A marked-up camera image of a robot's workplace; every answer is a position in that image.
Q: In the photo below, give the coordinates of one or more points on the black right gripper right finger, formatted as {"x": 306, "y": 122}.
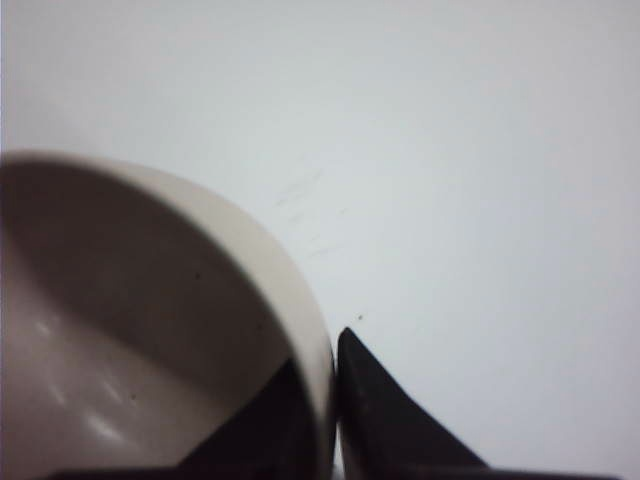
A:
{"x": 384, "y": 433}

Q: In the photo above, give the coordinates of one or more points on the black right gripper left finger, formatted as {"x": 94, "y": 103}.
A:
{"x": 264, "y": 440}

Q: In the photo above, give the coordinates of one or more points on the cream ribbed bowl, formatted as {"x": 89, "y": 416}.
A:
{"x": 139, "y": 313}

